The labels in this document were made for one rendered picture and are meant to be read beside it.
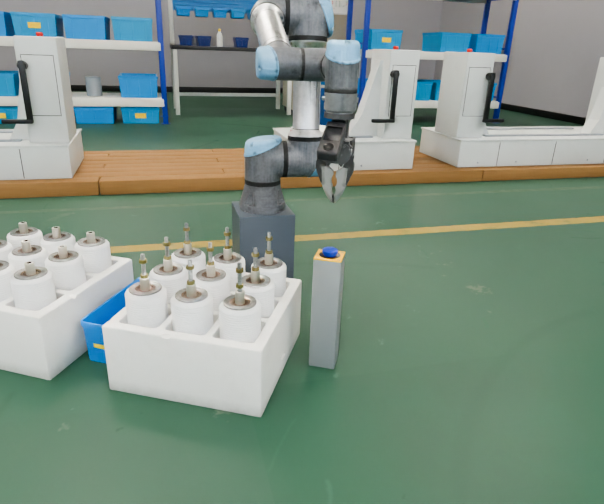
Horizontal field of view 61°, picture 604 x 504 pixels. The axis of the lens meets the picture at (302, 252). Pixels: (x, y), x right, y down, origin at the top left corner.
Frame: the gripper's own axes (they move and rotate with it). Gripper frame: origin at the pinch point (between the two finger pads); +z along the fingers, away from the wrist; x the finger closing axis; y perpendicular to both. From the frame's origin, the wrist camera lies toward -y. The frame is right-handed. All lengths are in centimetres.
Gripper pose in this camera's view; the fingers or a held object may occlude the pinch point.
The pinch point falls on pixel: (333, 198)
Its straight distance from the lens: 124.5
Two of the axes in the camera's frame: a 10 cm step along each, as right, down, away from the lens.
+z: -0.3, 9.3, 3.8
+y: 2.3, -3.6, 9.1
